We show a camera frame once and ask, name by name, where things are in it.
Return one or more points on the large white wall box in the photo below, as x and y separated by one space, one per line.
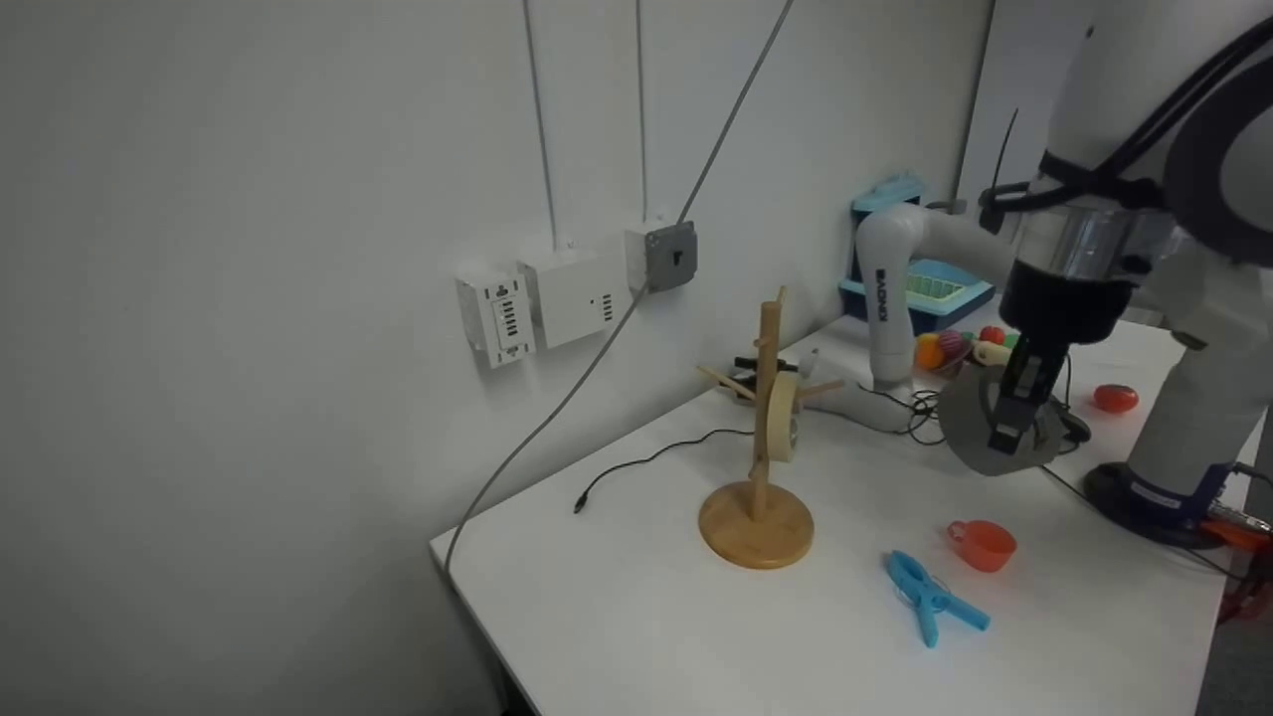
574 298

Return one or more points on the orange toy ball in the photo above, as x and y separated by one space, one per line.
928 352

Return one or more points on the grey duct tape roll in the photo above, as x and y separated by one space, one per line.
959 432

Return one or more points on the wooden mug tree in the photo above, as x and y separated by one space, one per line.
759 526

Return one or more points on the beige masking tape roll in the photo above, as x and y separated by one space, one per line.
787 417

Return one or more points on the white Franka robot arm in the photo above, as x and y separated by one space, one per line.
1129 79

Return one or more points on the grey wall junction box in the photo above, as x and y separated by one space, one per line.
664 257

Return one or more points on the black power adapter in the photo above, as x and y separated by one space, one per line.
1074 426

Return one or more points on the orange plastic cup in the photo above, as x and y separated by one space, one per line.
985 544

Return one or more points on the small white wall box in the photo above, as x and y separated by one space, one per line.
501 320

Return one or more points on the white wall conduit pipe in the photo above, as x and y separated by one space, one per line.
543 122
643 103

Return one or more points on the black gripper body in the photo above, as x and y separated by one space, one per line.
1060 307

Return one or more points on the blue plastic bin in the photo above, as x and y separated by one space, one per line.
942 285

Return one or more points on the blue plastic clamp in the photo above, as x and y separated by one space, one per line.
918 590

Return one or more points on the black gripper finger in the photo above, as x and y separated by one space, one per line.
1043 383
1018 400

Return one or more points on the small multicoloured toy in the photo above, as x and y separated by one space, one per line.
997 348

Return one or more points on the blue plastic container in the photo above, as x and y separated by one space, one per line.
887 197

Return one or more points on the red base clamp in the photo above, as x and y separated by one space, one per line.
1235 533

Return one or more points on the small white robot arm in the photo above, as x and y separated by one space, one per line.
887 291

